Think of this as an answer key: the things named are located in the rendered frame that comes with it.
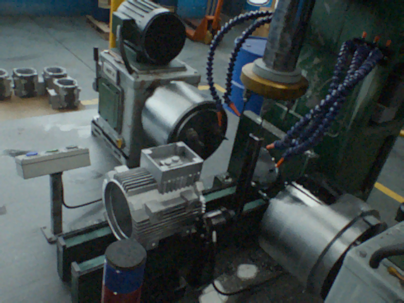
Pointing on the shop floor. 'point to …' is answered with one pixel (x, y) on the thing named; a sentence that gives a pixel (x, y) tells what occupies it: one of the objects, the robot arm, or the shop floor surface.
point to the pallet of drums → (101, 12)
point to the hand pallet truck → (205, 29)
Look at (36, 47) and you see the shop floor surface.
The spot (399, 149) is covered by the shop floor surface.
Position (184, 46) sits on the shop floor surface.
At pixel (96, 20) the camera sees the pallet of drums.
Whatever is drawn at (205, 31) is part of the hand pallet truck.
